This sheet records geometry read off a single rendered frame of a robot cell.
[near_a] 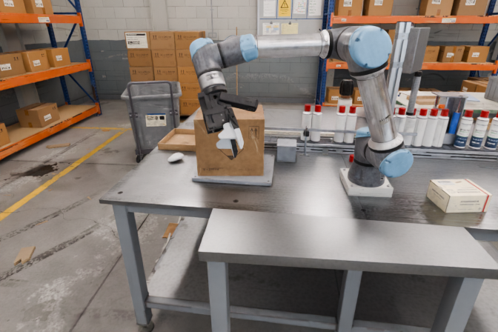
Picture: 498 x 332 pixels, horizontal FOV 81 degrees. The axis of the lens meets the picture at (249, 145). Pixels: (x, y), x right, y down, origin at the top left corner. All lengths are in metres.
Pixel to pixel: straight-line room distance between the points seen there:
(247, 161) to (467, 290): 0.88
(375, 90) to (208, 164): 0.74
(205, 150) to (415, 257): 0.86
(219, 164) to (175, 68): 3.54
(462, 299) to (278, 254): 0.61
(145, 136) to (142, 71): 1.65
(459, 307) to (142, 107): 2.99
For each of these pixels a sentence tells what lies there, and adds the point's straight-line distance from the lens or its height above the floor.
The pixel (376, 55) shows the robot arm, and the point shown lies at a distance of 0.97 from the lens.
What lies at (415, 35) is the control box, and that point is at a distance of 1.50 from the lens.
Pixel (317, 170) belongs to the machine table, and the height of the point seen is 0.83.
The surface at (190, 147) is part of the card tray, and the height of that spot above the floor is 0.85.
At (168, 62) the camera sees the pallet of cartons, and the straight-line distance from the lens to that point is 4.76.
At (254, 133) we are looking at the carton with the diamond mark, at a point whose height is 1.05.
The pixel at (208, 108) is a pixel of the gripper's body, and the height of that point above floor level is 1.27.
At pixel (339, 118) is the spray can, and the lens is 1.65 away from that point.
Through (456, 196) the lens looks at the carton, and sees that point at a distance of 1.33.
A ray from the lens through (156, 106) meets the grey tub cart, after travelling 3.34.
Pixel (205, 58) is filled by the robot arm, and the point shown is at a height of 1.40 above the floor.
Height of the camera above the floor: 1.49
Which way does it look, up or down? 22 degrees down
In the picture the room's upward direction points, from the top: straight up
